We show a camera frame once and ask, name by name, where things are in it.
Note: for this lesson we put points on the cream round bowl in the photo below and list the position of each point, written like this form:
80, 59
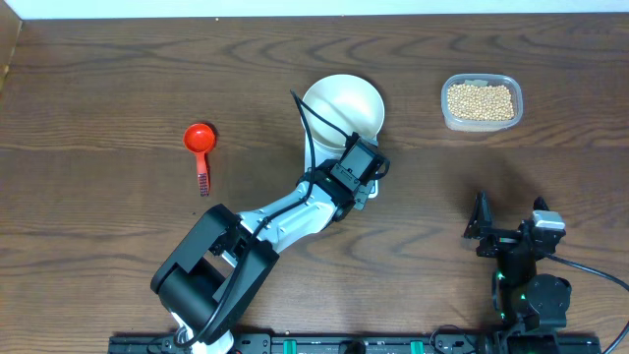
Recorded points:
348, 102

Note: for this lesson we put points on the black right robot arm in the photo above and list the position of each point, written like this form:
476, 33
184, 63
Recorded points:
532, 305

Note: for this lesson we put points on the clear plastic container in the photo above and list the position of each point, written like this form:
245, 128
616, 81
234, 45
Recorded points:
482, 80

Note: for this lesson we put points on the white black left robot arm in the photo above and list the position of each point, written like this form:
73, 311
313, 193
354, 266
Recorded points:
213, 275

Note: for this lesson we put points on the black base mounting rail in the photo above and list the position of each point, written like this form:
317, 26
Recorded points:
261, 343

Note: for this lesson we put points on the tan soybeans pile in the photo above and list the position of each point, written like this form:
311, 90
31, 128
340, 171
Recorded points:
491, 103

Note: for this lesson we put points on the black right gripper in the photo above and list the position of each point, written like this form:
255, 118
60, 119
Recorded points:
499, 240

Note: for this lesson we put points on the white digital kitchen scale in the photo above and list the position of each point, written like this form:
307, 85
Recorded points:
321, 153

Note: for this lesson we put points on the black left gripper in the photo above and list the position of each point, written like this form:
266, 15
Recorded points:
365, 183

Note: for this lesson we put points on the red measuring scoop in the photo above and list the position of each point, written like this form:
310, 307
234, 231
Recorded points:
200, 140

